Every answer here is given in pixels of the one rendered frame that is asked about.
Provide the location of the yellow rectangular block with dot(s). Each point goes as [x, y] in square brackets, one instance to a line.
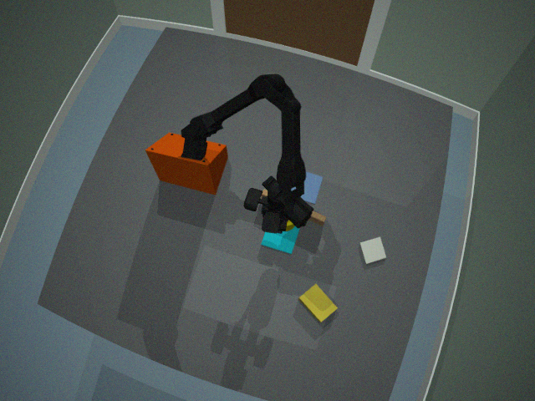
[317, 303]

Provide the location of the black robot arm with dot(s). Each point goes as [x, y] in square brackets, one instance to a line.
[291, 168]

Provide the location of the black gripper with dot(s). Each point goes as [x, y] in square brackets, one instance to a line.
[253, 199]

